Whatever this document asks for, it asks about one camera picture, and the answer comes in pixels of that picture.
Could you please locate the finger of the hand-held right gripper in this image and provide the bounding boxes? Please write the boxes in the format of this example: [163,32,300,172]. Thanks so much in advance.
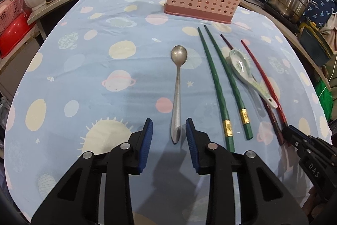
[282,125,337,159]

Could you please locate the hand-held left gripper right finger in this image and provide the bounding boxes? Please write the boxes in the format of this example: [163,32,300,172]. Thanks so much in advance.
[185,118,308,225]

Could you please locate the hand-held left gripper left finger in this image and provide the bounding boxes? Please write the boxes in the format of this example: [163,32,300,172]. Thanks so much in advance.
[31,118,154,225]

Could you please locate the dark red black chopstick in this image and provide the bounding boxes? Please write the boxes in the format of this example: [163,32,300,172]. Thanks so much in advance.
[220,34,285,146]

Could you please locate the bright red black chopstick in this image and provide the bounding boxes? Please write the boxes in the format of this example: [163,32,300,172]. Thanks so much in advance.
[240,40,290,128]

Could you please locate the long thin metal spoon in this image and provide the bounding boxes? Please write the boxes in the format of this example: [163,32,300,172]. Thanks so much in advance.
[170,45,188,145]

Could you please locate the white ceramic soup spoon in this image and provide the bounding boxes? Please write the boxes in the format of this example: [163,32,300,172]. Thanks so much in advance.
[229,49,279,109]

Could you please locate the green plastic bag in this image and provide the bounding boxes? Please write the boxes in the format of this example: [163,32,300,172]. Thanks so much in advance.
[314,77,333,123]

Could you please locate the blue planet print tablecloth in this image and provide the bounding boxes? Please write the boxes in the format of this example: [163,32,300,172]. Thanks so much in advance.
[4,0,332,225]

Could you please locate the dark blue basin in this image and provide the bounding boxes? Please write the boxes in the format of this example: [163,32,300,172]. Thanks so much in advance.
[299,27,333,66]

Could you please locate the black induction cooker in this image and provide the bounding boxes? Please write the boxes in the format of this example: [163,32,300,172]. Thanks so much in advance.
[263,2,301,30]

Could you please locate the red plastic basin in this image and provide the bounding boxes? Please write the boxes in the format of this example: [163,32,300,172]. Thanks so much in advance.
[0,15,35,59]

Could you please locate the pink plastic basket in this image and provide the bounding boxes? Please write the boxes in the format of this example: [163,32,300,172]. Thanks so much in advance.
[0,0,31,36]

